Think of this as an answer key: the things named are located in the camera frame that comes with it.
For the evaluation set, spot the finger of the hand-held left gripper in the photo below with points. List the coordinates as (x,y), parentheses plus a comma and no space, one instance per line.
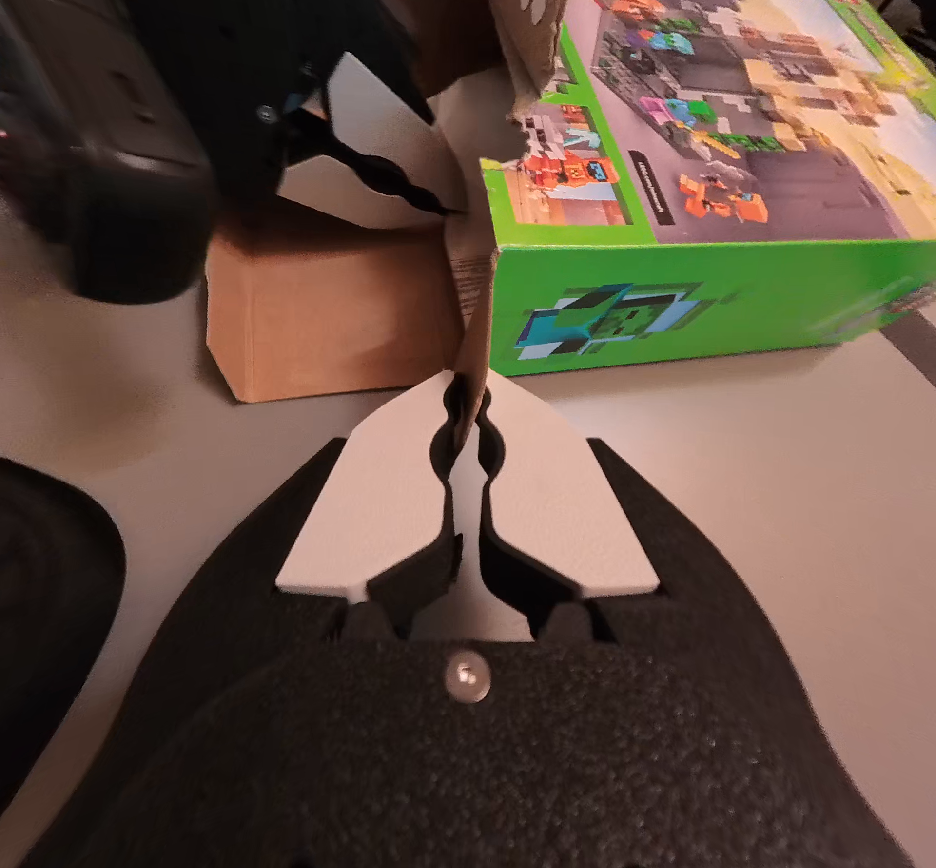
(336,188)
(387,122)

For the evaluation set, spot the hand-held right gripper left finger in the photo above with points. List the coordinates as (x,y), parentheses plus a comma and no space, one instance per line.
(365,510)

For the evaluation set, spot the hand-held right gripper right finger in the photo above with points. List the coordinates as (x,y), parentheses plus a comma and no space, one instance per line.
(570,510)

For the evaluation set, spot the green toy set box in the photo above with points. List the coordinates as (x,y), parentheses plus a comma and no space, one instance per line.
(695,298)

